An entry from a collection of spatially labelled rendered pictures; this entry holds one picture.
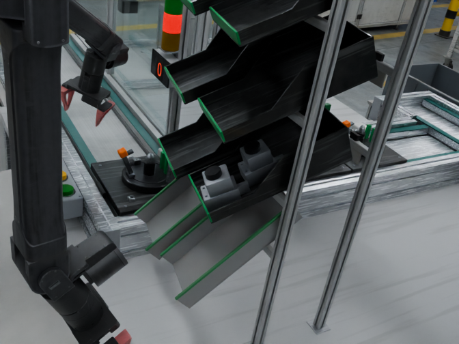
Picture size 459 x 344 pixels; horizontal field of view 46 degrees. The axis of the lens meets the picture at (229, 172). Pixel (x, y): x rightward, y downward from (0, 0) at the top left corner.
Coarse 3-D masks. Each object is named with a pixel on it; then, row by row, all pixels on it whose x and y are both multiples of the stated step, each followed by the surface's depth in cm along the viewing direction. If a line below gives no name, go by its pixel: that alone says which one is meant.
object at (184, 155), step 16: (192, 128) 115; (208, 128) 115; (160, 144) 111; (176, 144) 114; (192, 144) 112; (208, 144) 110; (224, 144) 104; (176, 160) 109; (192, 160) 104; (208, 160) 105; (176, 176) 104
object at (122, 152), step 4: (124, 148) 135; (120, 152) 134; (124, 152) 134; (128, 152) 136; (132, 152) 136; (120, 156) 134; (124, 156) 135; (124, 160) 136; (124, 164) 138; (128, 164) 137; (128, 168) 138; (128, 172) 138; (132, 172) 139
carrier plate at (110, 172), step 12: (144, 156) 153; (156, 156) 154; (96, 168) 144; (108, 168) 145; (120, 168) 146; (108, 180) 140; (120, 180) 141; (108, 192) 136; (120, 192) 136; (132, 192) 137; (120, 204) 132; (132, 204) 133; (144, 204) 133
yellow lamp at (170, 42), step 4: (164, 32) 144; (164, 36) 144; (168, 36) 144; (172, 36) 144; (176, 36) 144; (164, 40) 145; (168, 40) 144; (172, 40) 144; (176, 40) 145; (164, 44) 145; (168, 44) 145; (172, 44) 145; (176, 44) 146; (164, 48) 146; (168, 48) 146; (172, 48) 146; (176, 48) 146
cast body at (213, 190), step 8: (208, 168) 94; (216, 168) 94; (224, 168) 95; (208, 176) 93; (216, 176) 92; (224, 176) 93; (232, 176) 97; (208, 184) 92; (216, 184) 92; (224, 184) 93; (232, 184) 93; (240, 184) 96; (248, 184) 96; (208, 192) 93; (216, 192) 93; (224, 192) 94; (232, 192) 94; (240, 192) 97; (208, 200) 94; (216, 200) 94; (224, 200) 95; (232, 200) 95; (208, 208) 95; (216, 208) 96
